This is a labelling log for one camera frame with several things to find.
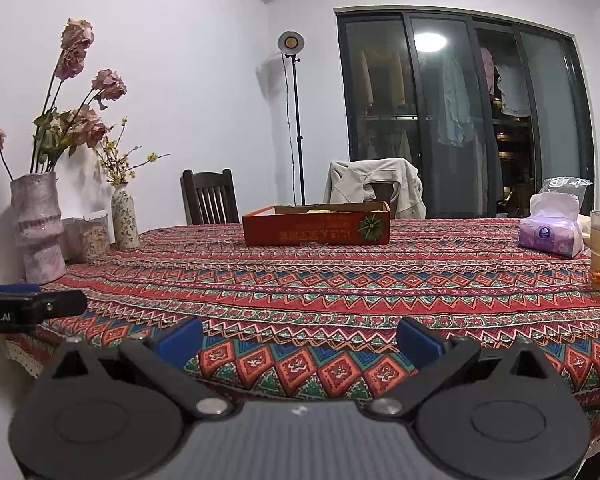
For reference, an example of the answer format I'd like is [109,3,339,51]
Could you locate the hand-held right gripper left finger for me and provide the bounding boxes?
[47,316,233,420]

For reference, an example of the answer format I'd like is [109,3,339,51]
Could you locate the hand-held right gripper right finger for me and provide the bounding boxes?
[370,316,556,420]

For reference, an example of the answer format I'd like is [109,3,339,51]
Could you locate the red cardboard box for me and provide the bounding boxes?
[242,201,391,248]

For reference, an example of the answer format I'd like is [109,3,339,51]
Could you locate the large pink ceramic vase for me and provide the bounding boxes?
[9,170,67,284]

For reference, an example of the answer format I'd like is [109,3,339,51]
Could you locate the patterned cup near vases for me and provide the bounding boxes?
[59,209,114,264]

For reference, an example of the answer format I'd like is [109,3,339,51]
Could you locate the small floral vase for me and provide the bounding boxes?
[110,183,141,251]

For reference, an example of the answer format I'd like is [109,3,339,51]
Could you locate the red patterned tablecloth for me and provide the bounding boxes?
[0,217,600,462]

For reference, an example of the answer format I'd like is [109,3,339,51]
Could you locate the dark wooden chair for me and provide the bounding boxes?
[180,168,240,226]

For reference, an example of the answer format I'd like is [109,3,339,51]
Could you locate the beige jacket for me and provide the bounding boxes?
[323,158,427,220]

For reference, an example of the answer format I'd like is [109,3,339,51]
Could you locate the yellow flower sprigs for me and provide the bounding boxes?
[93,117,171,186]

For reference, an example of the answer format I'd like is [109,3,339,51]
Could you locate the chair under jacket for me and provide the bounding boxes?
[367,182,397,204]

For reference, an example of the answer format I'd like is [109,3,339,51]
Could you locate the purple tissue pack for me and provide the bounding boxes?
[518,192,585,259]

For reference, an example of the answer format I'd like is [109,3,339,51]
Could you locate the dried pink roses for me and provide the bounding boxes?
[0,17,129,182]

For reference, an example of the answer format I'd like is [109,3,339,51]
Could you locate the clear plastic bag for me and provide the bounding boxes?
[537,176,595,222]

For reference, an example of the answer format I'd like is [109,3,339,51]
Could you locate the black framed sliding glass door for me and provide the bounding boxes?
[333,7,596,220]

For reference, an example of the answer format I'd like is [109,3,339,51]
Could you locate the light blue hanging shirt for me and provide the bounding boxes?
[437,54,474,147]

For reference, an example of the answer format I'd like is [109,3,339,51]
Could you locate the floor lamp on stand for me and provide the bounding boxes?
[277,29,307,206]

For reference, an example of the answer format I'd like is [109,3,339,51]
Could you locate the white hanging garment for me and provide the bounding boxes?
[494,64,532,117]

